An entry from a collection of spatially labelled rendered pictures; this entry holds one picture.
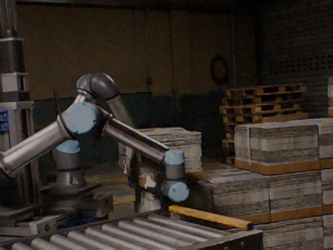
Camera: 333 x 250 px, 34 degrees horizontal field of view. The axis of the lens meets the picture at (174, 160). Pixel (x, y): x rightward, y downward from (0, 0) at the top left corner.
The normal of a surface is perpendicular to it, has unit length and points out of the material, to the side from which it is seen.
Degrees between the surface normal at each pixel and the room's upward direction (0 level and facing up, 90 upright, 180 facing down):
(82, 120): 86
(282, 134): 90
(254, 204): 90
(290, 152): 90
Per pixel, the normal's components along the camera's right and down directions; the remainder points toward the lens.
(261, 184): 0.30, 0.09
